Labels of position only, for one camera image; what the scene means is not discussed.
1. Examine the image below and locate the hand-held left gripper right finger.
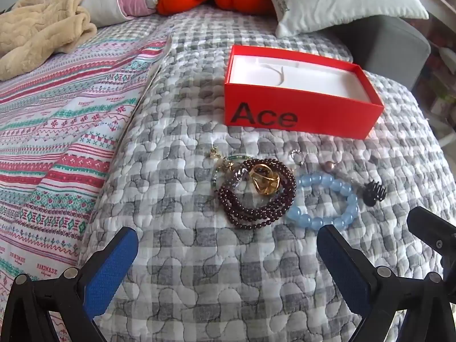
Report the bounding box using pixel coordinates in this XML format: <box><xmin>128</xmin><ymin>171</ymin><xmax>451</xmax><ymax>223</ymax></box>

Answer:
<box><xmin>316</xmin><ymin>224</ymin><xmax>456</xmax><ymax>342</ymax></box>

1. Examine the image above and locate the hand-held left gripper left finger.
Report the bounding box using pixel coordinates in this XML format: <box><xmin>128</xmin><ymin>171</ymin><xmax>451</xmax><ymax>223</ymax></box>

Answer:
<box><xmin>6</xmin><ymin>226</ymin><xmax>139</xmax><ymax>342</ymax></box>

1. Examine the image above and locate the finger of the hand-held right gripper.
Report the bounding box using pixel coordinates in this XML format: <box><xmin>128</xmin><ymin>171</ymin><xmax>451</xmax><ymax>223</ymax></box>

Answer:
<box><xmin>407</xmin><ymin>206</ymin><xmax>456</xmax><ymax>282</ymax></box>

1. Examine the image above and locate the black hair claw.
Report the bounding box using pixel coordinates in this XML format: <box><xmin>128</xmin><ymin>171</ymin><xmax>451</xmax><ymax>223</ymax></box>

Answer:
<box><xmin>361</xmin><ymin>180</ymin><xmax>383</xmax><ymax>207</ymax></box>

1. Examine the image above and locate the light blue bead bracelet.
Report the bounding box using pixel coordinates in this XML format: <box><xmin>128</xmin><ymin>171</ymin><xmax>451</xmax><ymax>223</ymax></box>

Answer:
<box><xmin>286</xmin><ymin>172</ymin><xmax>360</xmax><ymax>231</ymax></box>

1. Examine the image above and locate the gold ring with green stone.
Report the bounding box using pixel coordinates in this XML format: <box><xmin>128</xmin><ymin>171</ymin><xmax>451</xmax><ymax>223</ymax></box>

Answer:
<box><xmin>249</xmin><ymin>169</ymin><xmax>282</xmax><ymax>197</ymax></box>

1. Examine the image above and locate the dark red bead bracelet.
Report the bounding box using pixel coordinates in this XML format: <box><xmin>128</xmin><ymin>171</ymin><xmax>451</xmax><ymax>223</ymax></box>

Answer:
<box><xmin>218</xmin><ymin>160</ymin><xmax>297</xmax><ymax>231</ymax></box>

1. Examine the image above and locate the thin green bead bracelet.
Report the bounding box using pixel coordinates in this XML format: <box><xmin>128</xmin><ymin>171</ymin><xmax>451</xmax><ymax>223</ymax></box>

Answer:
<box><xmin>211</xmin><ymin>155</ymin><xmax>246</xmax><ymax>189</ymax></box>

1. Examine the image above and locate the red cardboard box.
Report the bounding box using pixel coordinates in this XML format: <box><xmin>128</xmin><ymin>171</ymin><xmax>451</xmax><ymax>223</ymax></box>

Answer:
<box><xmin>224</xmin><ymin>44</ymin><xmax>385</xmax><ymax>140</ymax></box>

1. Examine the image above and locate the grey checked quilt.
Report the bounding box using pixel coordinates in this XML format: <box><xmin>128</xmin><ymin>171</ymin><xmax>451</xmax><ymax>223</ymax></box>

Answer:
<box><xmin>76</xmin><ymin>3</ymin><xmax>456</xmax><ymax>342</ymax></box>

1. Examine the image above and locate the striped patterned bed sheet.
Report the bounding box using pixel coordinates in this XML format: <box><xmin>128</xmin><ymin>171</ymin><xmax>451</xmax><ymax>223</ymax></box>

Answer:
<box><xmin>0</xmin><ymin>25</ymin><xmax>173</xmax><ymax>342</ymax></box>

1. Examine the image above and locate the grey upholstered headboard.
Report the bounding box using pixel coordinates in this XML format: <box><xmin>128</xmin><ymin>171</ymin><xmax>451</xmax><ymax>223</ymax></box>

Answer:
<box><xmin>333</xmin><ymin>14</ymin><xmax>431</xmax><ymax>91</ymax></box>

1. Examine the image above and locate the white pillow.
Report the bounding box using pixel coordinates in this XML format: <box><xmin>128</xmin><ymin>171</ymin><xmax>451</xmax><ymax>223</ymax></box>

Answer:
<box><xmin>255</xmin><ymin>0</ymin><xmax>430</xmax><ymax>39</ymax></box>

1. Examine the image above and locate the beige fleece blanket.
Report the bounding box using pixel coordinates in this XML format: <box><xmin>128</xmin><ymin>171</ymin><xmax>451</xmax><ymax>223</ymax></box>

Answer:
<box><xmin>0</xmin><ymin>0</ymin><xmax>97</xmax><ymax>82</ymax></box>

